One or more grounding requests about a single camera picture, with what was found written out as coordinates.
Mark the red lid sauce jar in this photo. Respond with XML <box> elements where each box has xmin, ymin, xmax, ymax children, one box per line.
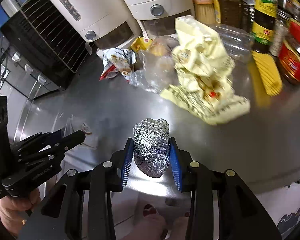
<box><xmin>277</xmin><ymin>20</ymin><xmax>300</xmax><ymax>85</ymax></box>

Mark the red black slipper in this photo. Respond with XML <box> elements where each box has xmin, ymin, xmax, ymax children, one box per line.
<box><xmin>142</xmin><ymin>204</ymin><xmax>157</xmax><ymax>217</ymax></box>
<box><xmin>184</xmin><ymin>211</ymin><xmax>190</xmax><ymax>217</ymax></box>

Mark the pink handled brush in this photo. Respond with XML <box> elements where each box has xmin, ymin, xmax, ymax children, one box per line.
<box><xmin>193</xmin><ymin>0</ymin><xmax>215</xmax><ymax>25</ymax></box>

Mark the cream grain dispenser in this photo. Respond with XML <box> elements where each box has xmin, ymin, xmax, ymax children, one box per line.
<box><xmin>124</xmin><ymin>0</ymin><xmax>194</xmax><ymax>38</ymax></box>
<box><xmin>50</xmin><ymin>0</ymin><xmax>141</xmax><ymax>50</ymax></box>

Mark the right cream grain dispenser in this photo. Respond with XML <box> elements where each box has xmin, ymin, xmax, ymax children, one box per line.
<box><xmin>124</xmin><ymin>0</ymin><xmax>194</xmax><ymax>38</ymax></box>

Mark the yellow foam fruit net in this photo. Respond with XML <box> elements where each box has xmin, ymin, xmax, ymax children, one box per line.
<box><xmin>251</xmin><ymin>51</ymin><xmax>283</xmax><ymax>96</ymax></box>

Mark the right red black slipper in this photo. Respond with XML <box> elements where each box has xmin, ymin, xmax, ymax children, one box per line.
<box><xmin>184</xmin><ymin>211</ymin><xmax>190</xmax><ymax>217</ymax></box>

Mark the white red snack packet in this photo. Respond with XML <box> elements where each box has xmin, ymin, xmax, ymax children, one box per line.
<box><xmin>98</xmin><ymin>48</ymin><xmax>137</xmax><ymax>82</ymax></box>

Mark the black cat wall sticker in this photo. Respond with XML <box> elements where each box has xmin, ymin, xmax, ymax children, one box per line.
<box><xmin>277</xmin><ymin>208</ymin><xmax>300</xmax><ymax>234</ymax></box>

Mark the crumpled pale yellow paper bag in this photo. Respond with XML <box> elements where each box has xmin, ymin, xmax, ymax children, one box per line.
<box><xmin>160</xmin><ymin>16</ymin><xmax>250</xmax><ymax>125</ymax></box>

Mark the black toaster oven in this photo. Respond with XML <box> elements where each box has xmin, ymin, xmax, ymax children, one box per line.
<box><xmin>0</xmin><ymin>0</ymin><xmax>96</xmax><ymax>100</ymax></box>

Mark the green label dark sauce bottle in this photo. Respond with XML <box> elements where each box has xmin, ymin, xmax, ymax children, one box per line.
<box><xmin>251</xmin><ymin>0</ymin><xmax>277</xmax><ymax>54</ymax></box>

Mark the person's left hand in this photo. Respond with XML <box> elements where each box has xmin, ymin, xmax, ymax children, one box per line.
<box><xmin>0</xmin><ymin>188</ymin><xmax>41</xmax><ymax>238</ymax></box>

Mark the clear plastic bottle blue cap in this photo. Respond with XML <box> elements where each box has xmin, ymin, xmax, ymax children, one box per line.
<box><xmin>209</xmin><ymin>23</ymin><xmax>254</xmax><ymax>63</ymax></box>

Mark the left red black slipper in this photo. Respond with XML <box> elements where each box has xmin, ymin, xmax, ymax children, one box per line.
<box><xmin>142</xmin><ymin>204</ymin><xmax>157</xmax><ymax>217</ymax></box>

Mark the yellow snack wrapper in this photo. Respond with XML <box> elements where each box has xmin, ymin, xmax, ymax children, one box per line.
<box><xmin>130</xmin><ymin>36</ymin><xmax>153</xmax><ymax>53</ymax></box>

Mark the yellow lid glass jar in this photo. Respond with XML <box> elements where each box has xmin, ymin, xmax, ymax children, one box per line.
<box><xmin>213</xmin><ymin>0</ymin><xmax>242</xmax><ymax>28</ymax></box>

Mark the pepper grinder shaker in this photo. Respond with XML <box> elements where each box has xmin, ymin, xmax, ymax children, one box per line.
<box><xmin>269</xmin><ymin>9</ymin><xmax>290</xmax><ymax>57</ymax></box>

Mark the clear crumpled plastic wrap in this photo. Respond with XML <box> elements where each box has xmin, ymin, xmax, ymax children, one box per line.
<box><xmin>129</xmin><ymin>36</ymin><xmax>179</xmax><ymax>94</ymax></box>

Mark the left cream grain dispenser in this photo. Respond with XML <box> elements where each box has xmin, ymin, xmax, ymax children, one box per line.
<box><xmin>50</xmin><ymin>0</ymin><xmax>141</xmax><ymax>50</ymax></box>

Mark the aluminium foil ball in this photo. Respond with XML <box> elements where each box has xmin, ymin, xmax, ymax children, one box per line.
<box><xmin>133</xmin><ymin>118</ymin><xmax>170</xmax><ymax>178</ymax></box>

